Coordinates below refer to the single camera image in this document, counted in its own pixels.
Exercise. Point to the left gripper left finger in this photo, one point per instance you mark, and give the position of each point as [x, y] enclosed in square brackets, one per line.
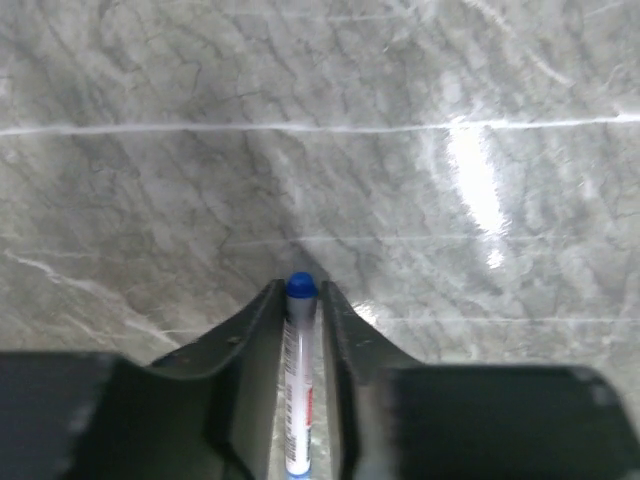
[202, 411]

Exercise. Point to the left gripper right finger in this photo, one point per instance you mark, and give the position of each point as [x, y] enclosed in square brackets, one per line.
[391, 416]

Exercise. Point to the thin white pen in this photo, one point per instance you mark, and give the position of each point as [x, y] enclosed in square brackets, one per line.
[301, 302]

